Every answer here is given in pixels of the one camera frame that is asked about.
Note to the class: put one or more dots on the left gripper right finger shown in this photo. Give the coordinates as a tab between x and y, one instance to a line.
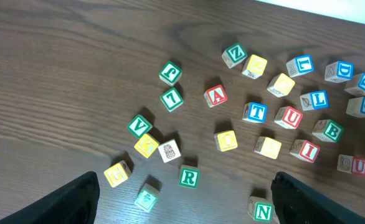
297	203

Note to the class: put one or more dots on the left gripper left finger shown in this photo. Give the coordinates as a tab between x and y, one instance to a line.
74	203

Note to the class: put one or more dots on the green N block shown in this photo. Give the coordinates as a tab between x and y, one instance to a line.
260	209

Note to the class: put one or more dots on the red u block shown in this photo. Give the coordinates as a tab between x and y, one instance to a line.
351	164
288	117

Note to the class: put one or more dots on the yellow G block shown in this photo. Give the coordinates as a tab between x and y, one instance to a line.
117	173

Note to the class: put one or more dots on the red I block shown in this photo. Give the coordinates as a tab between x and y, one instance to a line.
304	150

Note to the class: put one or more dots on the yellow block centre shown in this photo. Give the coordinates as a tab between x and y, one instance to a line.
267	147

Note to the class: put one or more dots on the green 4 block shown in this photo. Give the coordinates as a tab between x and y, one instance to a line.
147	198

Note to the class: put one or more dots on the green B block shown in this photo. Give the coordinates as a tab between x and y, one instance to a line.
328	130

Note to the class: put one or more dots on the yellow K block left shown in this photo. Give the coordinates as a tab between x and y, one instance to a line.
146	145

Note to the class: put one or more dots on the yellow O block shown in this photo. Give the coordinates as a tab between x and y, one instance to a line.
226	140

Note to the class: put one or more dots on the green V block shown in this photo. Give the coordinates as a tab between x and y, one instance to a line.
139	126

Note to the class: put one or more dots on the blue T block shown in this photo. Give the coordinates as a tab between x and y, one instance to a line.
255	112

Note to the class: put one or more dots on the blue L block middle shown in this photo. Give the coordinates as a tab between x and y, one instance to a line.
314	100

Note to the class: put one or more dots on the blue l block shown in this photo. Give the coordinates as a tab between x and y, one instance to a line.
299	66
314	100

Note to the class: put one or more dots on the plain pineapple block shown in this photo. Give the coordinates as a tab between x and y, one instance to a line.
169	151

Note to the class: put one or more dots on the green R block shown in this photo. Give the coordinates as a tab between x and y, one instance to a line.
189	176

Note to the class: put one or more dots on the blue 5 block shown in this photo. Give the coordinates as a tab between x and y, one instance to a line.
356	107

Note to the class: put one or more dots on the yellow Q block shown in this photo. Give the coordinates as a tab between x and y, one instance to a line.
281	85

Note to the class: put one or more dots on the red A block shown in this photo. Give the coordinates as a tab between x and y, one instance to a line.
215	96

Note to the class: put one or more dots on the blue L block top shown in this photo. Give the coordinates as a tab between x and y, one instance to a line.
299	66

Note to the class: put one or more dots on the blue D block right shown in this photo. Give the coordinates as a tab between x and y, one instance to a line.
356	86

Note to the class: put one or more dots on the blue d block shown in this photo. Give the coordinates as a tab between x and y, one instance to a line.
339	72
356	86

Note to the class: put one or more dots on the blue D block left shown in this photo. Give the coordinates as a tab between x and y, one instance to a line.
339	72

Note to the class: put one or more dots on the green 7 block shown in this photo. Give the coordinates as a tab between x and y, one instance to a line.
171	99

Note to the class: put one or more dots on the yellow block top row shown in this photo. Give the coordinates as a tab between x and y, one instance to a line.
254	67

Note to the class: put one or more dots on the green Z block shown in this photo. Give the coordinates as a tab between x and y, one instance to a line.
234	55

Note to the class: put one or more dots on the green J block left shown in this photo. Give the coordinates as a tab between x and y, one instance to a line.
170	73

